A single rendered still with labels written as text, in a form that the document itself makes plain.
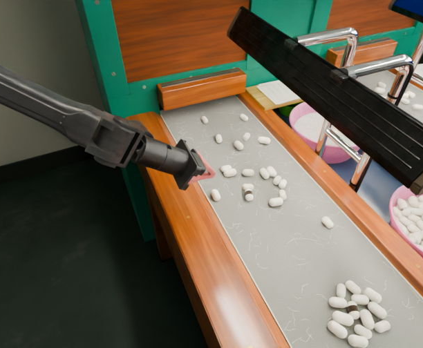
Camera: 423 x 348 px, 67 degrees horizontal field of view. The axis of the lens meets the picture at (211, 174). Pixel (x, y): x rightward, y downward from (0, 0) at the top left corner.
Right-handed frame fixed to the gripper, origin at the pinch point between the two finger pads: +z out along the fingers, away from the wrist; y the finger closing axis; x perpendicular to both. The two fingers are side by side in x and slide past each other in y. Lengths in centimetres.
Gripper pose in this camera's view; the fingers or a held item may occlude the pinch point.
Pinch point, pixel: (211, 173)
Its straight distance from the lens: 73.5
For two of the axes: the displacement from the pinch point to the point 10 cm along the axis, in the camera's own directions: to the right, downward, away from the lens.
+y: -3.8, -6.4, 6.6
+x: -5.8, 7.2, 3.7
